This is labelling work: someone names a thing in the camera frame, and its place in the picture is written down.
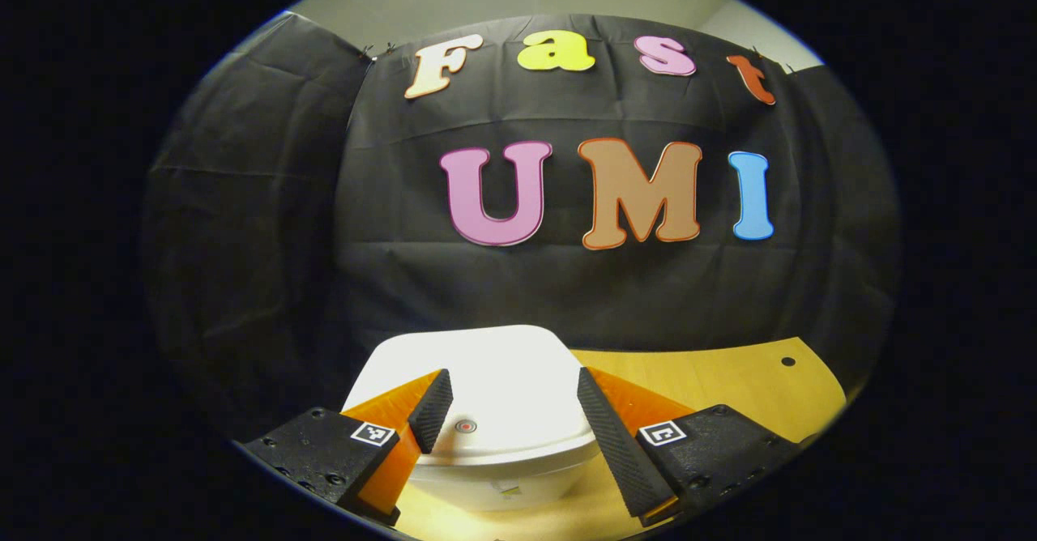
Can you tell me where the white desktop garbage bin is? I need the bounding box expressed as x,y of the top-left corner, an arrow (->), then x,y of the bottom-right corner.
342,325 -> 604,513

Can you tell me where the black backdrop cloth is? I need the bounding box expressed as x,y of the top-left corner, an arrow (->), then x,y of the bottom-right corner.
142,11 -> 904,437

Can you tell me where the wooden desktop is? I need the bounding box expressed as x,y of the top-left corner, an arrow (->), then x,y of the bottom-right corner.
389,336 -> 847,541

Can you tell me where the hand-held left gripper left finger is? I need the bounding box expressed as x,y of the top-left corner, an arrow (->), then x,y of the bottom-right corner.
241,368 -> 454,527

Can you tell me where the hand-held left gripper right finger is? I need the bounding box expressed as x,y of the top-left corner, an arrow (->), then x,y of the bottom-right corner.
577,367 -> 801,527

